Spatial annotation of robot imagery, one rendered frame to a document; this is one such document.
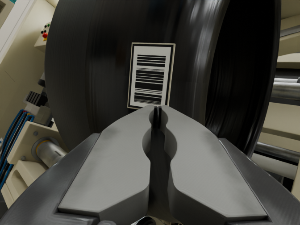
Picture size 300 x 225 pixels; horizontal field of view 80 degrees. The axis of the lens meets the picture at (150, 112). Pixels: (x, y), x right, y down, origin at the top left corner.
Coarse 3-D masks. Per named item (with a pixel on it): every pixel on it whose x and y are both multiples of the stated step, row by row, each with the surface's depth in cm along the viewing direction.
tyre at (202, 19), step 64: (64, 0) 27; (128, 0) 17; (192, 0) 17; (256, 0) 46; (64, 64) 24; (128, 64) 17; (192, 64) 18; (256, 64) 56; (64, 128) 29; (256, 128) 50
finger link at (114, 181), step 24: (120, 120) 10; (144, 120) 10; (96, 144) 8; (120, 144) 8; (144, 144) 9; (96, 168) 7; (120, 168) 7; (144, 168) 7; (72, 192) 6; (96, 192) 6; (120, 192) 6; (144, 192) 6; (96, 216) 5; (120, 216) 6
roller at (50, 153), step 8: (40, 144) 43; (48, 144) 42; (40, 152) 41; (48, 152) 39; (56, 152) 38; (64, 152) 39; (48, 160) 38; (56, 160) 36; (144, 216) 23; (136, 224) 22; (144, 224) 22; (152, 224) 22
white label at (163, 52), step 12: (132, 48) 16; (144, 48) 16; (156, 48) 16; (168, 48) 15; (132, 60) 16; (144, 60) 16; (156, 60) 16; (168, 60) 15; (132, 72) 17; (144, 72) 16; (156, 72) 16; (168, 72) 16; (132, 84) 17; (144, 84) 16; (156, 84) 16; (168, 84) 16; (132, 96) 17; (144, 96) 17; (156, 96) 16; (168, 96) 16
